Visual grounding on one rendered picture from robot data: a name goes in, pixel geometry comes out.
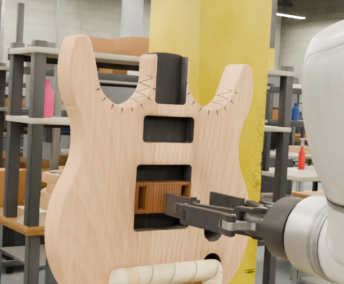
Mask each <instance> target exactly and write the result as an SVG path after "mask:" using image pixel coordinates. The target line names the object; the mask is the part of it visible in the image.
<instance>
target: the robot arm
mask: <svg viewBox="0 0 344 284"><path fill-rule="evenodd" d="M302 116H303V122H304V127H305V132H306V137H307V142H308V145H309V150H310V154H311V158H312V161H313V164H314V167H315V170H316V173H317V175H318V177H319V179H320V181H321V184H322V186H323V189H324V193H325V197H324V196H310V197H307V198H305V199H303V198H298V197H292V196H289V197H284V198H281V199H279V200H278V201H276V202H275V203H273V202H269V201H265V200H264V199H262V200H260V201H259V202H256V201H253V200H251V199H249V200H246V201H245V198H242V197H237V196H232V195H228V194H223V193H219V192H210V196H209V204H208V205H206V204H201V203H200V200H198V199H197V197H190V198H189V197H185V196H181V195H178V194H173V193H166V207H165V214H166V215H169V216H173V217H176V218H179V219H180V223H181V224H183V225H190V226H192V227H197V228H201V229H205V230H210V231H213V232H217V233H221V234H223V235H225V236H227V237H229V238H232V237H235V234H239V235H244V236H250V237H251V238H252V239H256V240H260V241H264V243H265V245H266V247H267V249H268V250H269V251H270V252H271V253H272V254H273V255H274V256H276V257H277V258H280V259H283V260H287V261H290V263H291V264H292V265H293V266H294V267H295V268H296V269H298V270H299V271H301V272H302V273H307V274H311V275H313V276H316V277H320V278H322V279H324V280H326V281H329V282H333V283H337V284H344V20H341V21H339V22H337V23H335V24H332V25H330V26H328V27H327V28H325V29H323V30H321V31H320V32H319V33H318V34H316V36H315V37H314V38H313V39H312V40H311V42H310V44H309V46H308V49H307V51H306V55H305V58H304V61H303V67H302Z"/></svg>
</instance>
